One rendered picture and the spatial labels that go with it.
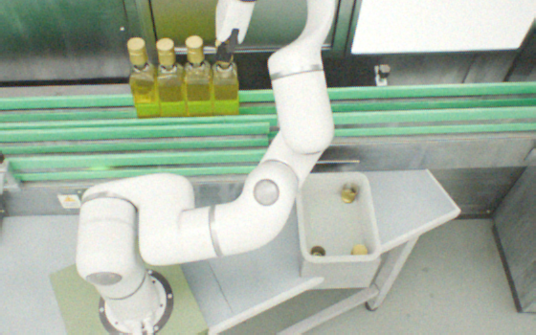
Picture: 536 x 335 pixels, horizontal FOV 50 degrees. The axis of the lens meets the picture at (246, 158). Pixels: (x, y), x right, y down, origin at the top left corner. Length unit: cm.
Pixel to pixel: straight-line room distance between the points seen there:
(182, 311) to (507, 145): 86
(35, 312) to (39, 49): 61
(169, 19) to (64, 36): 27
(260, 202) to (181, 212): 15
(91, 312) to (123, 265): 31
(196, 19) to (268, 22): 16
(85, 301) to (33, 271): 19
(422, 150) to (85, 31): 85
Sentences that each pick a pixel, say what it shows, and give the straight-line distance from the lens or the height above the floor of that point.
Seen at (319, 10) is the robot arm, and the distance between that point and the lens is 96.
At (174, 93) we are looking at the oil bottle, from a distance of 124.
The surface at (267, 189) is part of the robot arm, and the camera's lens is 86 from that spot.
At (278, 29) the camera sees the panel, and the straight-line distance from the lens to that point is 132.
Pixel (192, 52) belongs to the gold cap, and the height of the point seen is 115.
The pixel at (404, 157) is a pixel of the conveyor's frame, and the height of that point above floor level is 81.
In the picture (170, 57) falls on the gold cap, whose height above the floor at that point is 114.
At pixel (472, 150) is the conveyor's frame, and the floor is 83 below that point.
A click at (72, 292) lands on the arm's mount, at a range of 129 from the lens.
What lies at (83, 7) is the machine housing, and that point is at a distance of 135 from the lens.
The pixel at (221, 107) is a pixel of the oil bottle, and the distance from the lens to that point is 127.
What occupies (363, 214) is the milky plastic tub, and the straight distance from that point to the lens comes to 137.
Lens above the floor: 198
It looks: 56 degrees down
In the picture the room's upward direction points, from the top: straight up
